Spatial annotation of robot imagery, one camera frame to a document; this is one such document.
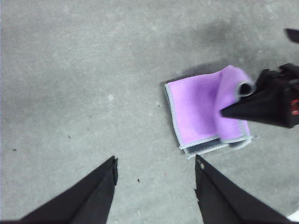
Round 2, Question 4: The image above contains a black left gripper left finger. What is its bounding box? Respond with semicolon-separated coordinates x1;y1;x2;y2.
20;155;119;222

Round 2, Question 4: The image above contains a purple towel with grey hem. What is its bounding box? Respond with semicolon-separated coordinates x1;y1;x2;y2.
164;64;256;160

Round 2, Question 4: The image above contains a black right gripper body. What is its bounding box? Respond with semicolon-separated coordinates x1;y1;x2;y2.
254;63;299;129

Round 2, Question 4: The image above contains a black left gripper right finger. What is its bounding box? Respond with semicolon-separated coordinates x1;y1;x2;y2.
194;154;293;224

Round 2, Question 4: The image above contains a grey table cloth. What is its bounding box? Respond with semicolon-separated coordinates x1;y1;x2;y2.
0;0;299;224

